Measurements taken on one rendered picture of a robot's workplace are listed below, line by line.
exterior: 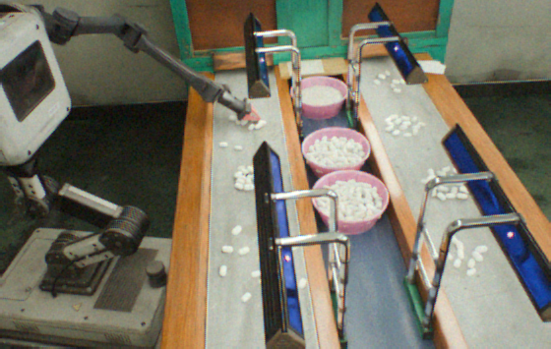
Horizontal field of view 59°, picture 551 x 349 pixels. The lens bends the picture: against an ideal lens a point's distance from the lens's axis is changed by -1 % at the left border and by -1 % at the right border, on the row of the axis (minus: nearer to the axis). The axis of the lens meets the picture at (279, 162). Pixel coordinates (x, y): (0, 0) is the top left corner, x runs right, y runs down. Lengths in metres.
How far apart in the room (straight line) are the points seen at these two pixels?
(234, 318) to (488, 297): 0.72
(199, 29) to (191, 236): 1.17
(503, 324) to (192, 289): 0.87
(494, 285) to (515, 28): 2.43
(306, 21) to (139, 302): 1.49
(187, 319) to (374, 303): 0.55
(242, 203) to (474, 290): 0.80
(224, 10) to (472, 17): 1.79
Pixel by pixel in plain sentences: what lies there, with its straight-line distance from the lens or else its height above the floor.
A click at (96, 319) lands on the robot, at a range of 1.90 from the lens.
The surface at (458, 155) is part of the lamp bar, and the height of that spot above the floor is 1.07.
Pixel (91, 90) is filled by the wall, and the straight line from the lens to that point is 3.77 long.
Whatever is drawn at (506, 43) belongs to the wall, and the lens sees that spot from 3.77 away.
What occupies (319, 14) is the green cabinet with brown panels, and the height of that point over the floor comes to 1.01.
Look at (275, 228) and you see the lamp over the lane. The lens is 1.14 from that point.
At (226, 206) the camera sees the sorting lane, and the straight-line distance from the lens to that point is 1.75.
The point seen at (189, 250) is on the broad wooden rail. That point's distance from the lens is 1.60.
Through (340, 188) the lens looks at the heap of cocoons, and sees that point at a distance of 1.79.
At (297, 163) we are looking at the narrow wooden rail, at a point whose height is 0.76.
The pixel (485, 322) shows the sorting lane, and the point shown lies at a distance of 1.50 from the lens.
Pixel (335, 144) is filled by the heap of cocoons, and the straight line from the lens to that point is 2.01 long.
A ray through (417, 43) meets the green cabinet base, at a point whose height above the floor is 0.81.
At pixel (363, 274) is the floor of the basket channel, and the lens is 1.62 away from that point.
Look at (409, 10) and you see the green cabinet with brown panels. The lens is 2.59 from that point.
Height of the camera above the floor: 1.93
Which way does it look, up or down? 38 degrees down
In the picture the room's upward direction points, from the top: 4 degrees counter-clockwise
